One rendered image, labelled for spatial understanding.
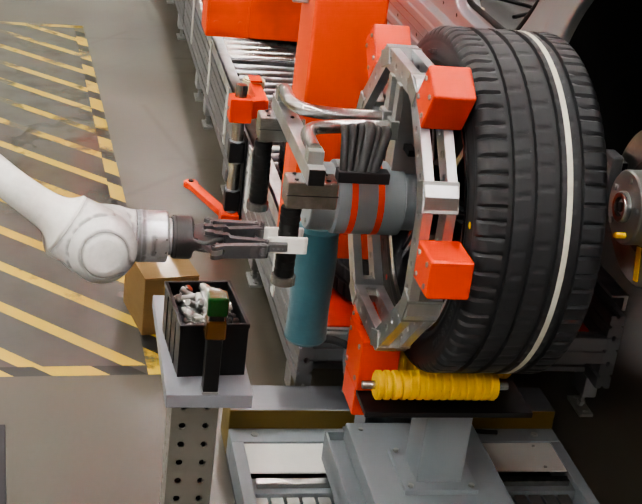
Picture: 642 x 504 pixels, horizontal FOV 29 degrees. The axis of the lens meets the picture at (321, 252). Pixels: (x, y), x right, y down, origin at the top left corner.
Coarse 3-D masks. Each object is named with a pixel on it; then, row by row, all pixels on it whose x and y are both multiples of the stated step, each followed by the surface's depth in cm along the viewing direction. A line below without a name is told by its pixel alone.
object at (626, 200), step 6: (618, 192) 249; (624, 192) 247; (618, 198) 250; (624, 198) 246; (630, 198) 246; (612, 204) 251; (618, 204) 249; (624, 204) 246; (630, 204) 246; (612, 210) 251; (618, 210) 249; (624, 210) 246; (630, 210) 246; (618, 216) 249; (624, 216) 247; (618, 222) 250; (624, 222) 248
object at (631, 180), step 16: (640, 144) 253; (624, 160) 260; (640, 160) 252; (624, 176) 249; (640, 176) 245; (640, 192) 242; (608, 208) 256; (640, 208) 242; (624, 224) 249; (640, 224) 243; (624, 240) 248; (640, 240) 246; (624, 256) 258; (624, 272) 258; (640, 272) 251
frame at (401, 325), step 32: (384, 64) 237; (416, 64) 232; (384, 96) 254; (416, 128) 217; (416, 160) 215; (448, 160) 213; (448, 192) 211; (416, 224) 214; (448, 224) 212; (352, 256) 259; (352, 288) 257; (384, 288) 256; (416, 288) 217; (384, 320) 233; (416, 320) 221
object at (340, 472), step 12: (336, 432) 289; (324, 444) 289; (336, 444) 288; (324, 456) 288; (336, 456) 283; (348, 456) 284; (336, 468) 276; (348, 468) 279; (336, 480) 276; (348, 480) 275; (336, 492) 275; (348, 492) 271; (360, 492) 272
